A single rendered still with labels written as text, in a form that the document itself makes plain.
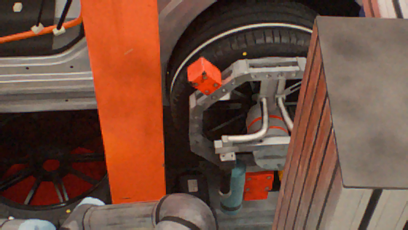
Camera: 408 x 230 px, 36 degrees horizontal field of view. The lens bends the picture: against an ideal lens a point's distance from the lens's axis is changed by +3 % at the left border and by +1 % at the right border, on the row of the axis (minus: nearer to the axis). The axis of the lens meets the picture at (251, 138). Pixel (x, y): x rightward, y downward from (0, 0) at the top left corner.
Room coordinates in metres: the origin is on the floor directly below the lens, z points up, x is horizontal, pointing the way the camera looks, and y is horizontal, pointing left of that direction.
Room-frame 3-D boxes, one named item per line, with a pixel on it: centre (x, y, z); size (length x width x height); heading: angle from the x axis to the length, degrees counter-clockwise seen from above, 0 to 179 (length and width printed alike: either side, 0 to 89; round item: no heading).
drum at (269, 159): (1.42, -0.06, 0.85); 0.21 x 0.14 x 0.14; 14
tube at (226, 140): (1.35, 0.03, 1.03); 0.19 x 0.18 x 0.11; 14
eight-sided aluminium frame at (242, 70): (1.49, -0.04, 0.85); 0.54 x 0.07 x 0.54; 104
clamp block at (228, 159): (1.25, 0.07, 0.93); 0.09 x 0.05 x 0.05; 14
